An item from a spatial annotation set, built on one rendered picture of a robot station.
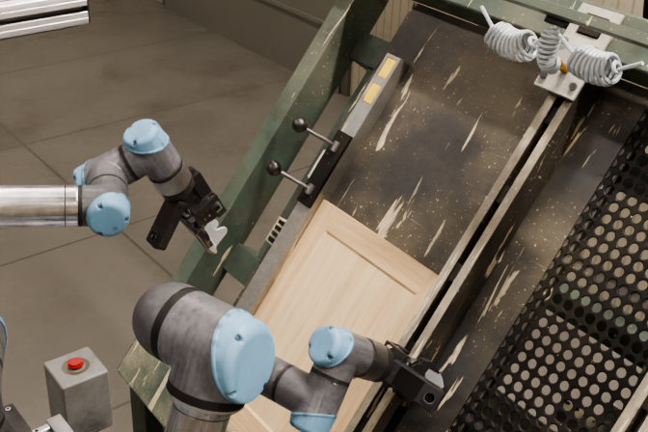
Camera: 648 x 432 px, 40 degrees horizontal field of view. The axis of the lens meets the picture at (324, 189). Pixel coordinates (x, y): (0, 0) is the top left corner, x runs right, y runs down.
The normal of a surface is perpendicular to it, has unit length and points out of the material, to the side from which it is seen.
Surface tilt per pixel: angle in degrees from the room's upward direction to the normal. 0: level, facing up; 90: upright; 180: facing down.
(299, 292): 52
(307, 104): 90
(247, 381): 83
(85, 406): 90
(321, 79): 90
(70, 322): 0
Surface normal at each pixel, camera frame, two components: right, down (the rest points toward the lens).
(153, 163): 0.30, 0.61
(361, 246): -0.61, -0.33
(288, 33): -0.78, 0.27
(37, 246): 0.04, -0.88
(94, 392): 0.61, 0.39
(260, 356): 0.84, 0.18
